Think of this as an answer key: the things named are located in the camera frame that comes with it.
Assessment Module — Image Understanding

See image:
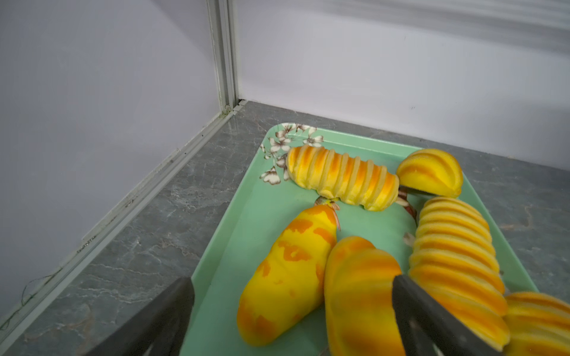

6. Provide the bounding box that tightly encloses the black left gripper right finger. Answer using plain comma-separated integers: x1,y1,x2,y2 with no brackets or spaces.
392,274,501,356

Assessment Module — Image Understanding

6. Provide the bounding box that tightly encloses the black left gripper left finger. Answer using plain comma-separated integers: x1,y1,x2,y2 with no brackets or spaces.
87,277,195,355

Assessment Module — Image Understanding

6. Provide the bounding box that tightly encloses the ridged fake bread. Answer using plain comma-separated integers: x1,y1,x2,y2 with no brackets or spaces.
503,292,569,355
408,197,511,351

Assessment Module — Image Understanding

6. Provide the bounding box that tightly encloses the round fake bread roll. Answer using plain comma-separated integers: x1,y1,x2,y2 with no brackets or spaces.
324,236,405,355

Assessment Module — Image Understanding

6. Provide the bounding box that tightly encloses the oval fake bread roll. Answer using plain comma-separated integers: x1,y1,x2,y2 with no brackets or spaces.
236,200,340,347

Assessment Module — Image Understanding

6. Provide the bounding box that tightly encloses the ridged fake bread loaf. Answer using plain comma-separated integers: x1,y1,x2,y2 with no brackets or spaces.
286,145,405,212

